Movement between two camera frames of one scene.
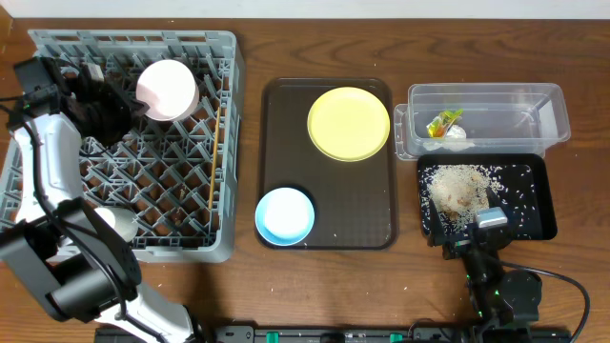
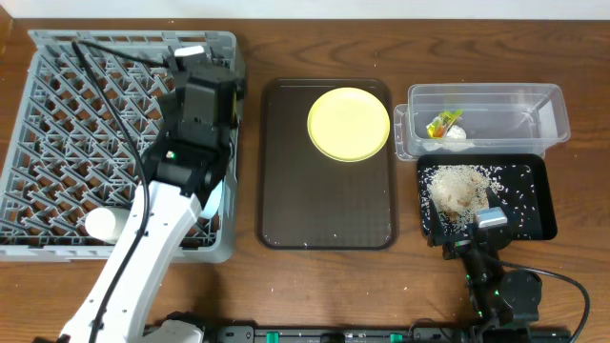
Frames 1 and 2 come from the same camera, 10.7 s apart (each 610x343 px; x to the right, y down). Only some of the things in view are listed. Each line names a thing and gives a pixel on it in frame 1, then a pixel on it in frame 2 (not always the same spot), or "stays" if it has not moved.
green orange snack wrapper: x=437 y=128 stays
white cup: x=121 y=220 stays
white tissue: x=456 y=131 stays
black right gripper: x=437 y=232 stays
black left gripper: x=120 y=110 → x=229 y=76
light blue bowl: x=285 y=216 → x=212 y=206
